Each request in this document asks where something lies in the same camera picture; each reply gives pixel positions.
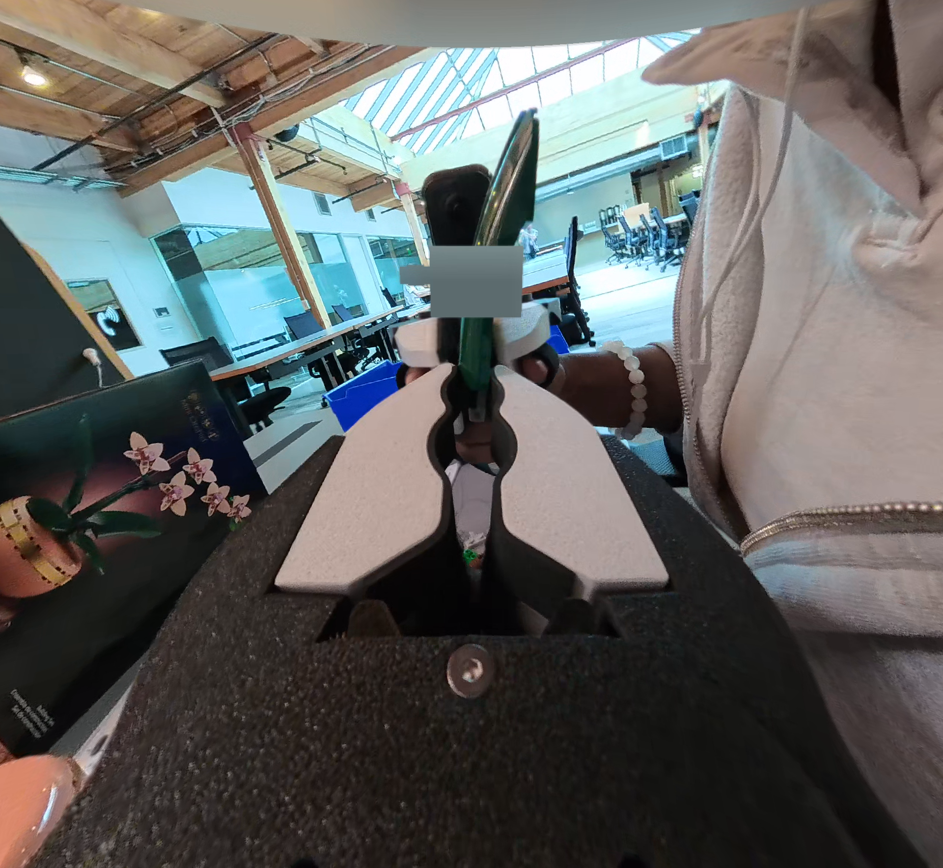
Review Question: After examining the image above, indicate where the pink toy flower pot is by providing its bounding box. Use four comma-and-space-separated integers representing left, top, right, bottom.
0, 752, 83, 868

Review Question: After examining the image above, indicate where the person's right hand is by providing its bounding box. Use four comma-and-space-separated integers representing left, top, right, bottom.
398, 356, 570, 469

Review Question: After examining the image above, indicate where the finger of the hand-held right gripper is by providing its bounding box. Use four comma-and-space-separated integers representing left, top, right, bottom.
492, 303, 563, 366
395, 317, 445, 370

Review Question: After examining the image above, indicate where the person's right forearm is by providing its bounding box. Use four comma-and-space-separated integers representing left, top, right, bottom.
561, 345, 684, 436

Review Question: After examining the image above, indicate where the person in white hoodie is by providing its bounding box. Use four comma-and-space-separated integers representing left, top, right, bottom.
639, 0, 943, 868

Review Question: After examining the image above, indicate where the row of black office chairs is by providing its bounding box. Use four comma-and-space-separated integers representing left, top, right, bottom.
599, 201, 699, 274

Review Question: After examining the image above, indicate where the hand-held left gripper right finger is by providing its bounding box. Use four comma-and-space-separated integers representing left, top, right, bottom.
492, 365, 671, 598

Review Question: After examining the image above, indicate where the long wooden office table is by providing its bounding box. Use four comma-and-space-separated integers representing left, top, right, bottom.
208, 303, 415, 386

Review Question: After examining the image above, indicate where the white hoodie drawstring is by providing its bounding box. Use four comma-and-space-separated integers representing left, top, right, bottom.
691, 4, 813, 340

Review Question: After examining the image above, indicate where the round logo wall sign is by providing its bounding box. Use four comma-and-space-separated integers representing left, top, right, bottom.
65, 277, 142, 353

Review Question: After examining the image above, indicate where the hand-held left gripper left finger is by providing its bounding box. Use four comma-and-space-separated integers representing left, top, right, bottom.
273, 363, 454, 598

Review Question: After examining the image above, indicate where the black orchid printed box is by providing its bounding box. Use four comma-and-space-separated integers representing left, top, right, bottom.
0, 361, 268, 760

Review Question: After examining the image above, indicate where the dark green toy leaf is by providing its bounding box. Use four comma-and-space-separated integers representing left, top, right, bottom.
470, 108, 542, 250

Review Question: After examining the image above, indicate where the white bead bracelet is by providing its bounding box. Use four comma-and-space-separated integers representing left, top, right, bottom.
602, 339, 651, 442

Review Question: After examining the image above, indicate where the black flat panel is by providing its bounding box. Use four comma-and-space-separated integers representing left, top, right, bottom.
0, 218, 128, 421

